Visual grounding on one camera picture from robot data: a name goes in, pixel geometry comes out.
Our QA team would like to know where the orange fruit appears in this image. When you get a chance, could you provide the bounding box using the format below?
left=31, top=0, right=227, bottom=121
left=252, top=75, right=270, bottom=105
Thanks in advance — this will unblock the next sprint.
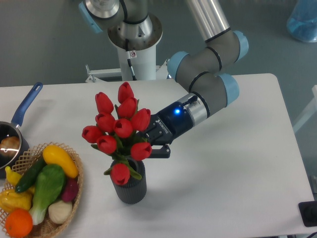
left=4, top=209, right=33, bottom=238

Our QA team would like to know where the blue plastic bag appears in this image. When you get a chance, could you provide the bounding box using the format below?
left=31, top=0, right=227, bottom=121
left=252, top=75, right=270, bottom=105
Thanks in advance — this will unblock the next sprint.
left=286, top=0, right=317, bottom=43

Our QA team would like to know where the woven wicker basket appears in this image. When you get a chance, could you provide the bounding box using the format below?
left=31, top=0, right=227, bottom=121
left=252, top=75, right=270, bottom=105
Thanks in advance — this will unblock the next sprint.
left=11, top=142, right=84, bottom=238

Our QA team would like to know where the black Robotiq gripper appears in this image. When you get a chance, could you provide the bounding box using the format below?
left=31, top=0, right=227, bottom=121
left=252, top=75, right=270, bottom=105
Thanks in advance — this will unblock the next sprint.
left=137, top=102, right=194, bottom=159

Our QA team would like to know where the green bok choy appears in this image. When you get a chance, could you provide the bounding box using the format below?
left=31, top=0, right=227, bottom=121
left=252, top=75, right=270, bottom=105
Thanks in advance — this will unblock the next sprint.
left=29, top=164, right=66, bottom=226

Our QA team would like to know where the black device at edge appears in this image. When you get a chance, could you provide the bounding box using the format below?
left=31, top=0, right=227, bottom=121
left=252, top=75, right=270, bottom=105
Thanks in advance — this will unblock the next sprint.
left=298, top=201, right=317, bottom=227

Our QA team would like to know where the white garlic bulb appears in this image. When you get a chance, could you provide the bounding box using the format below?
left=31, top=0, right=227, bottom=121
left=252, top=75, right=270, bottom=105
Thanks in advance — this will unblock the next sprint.
left=48, top=200, right=72, bottom=224

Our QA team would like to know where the white frame at right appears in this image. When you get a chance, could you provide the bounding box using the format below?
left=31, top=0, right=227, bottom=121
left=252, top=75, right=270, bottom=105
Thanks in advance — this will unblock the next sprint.
left=293, top=85, right=317, bottom=134

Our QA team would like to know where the black cable on pedestal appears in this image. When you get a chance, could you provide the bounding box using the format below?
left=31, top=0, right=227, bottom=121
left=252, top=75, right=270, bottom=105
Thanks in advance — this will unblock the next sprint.
left=124, top=38, right=138, bottom=81

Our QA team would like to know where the dark green cucumber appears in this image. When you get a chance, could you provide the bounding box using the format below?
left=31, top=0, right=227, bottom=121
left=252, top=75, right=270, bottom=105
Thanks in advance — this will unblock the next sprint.
left=15, top=156, right=47, bottom=193

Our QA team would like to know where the yellow squash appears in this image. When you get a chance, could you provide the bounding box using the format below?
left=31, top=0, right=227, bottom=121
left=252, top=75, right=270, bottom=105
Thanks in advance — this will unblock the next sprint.
left=43, top=145, right=79, bottom=179

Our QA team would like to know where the purple red radish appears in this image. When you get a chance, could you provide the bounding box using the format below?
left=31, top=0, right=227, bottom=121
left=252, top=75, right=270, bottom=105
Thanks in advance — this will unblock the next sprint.
left=61, top=178, right=79, bottom=202

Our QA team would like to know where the red tulip bouquet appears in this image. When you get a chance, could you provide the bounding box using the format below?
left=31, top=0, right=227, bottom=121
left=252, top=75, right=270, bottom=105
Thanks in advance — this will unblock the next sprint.
left=82, top=81, right=152, bottom=185

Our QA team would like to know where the white metal base frame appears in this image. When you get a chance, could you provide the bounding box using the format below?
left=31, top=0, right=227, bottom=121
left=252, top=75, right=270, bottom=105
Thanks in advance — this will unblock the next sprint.
left=85, top=59, right=173, bottom=83

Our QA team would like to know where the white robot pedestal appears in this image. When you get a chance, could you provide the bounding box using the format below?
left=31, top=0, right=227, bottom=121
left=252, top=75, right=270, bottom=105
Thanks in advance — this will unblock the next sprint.
left=107, top=13, right=163, bottom=81

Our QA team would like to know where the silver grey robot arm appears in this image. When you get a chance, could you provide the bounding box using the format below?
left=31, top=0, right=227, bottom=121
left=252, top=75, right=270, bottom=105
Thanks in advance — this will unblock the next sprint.
left=79, top=0, right=249, bottom=158

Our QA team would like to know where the dark grey ribbed vase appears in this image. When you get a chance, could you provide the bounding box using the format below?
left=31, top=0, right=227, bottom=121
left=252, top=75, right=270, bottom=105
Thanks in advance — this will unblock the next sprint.
left=110, top=158, right=147, bottom=204

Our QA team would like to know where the blue handled saucepan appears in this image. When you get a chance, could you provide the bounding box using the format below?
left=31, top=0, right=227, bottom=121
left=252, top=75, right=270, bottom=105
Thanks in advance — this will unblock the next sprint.
left=0, top=82, right=43, bottom=179

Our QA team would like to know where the brown bread roll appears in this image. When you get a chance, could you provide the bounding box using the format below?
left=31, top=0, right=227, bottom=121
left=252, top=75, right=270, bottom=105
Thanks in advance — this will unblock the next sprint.
left=0, top=136, right=20, bottom=158

